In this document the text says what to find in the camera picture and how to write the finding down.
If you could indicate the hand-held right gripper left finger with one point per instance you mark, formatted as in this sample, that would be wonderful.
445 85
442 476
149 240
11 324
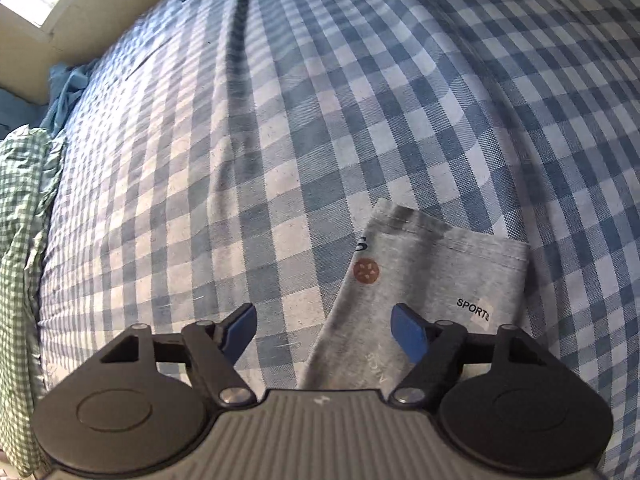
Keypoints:
241 331

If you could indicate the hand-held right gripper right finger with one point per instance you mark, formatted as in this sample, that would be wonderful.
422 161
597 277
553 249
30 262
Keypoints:
407 332

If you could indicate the grey printed pants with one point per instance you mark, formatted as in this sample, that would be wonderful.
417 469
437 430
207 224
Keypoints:
425 270

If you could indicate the blue checked bed sheet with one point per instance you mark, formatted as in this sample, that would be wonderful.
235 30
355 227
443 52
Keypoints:
300 110

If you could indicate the green checked blanket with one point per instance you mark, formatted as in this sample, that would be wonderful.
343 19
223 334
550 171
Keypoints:
27 220

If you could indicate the blue curtain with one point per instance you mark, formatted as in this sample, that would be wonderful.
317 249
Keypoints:
20 110

